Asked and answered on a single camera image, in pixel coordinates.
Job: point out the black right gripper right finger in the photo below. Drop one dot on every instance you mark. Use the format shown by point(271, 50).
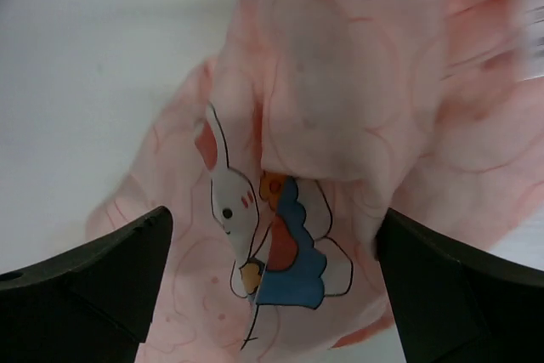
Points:
point(455, 303)

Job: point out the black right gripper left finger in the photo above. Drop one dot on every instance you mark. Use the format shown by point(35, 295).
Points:
point(94, 303)

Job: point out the pink bunny print pillowcase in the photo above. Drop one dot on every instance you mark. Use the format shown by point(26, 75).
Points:
point(279, 157)

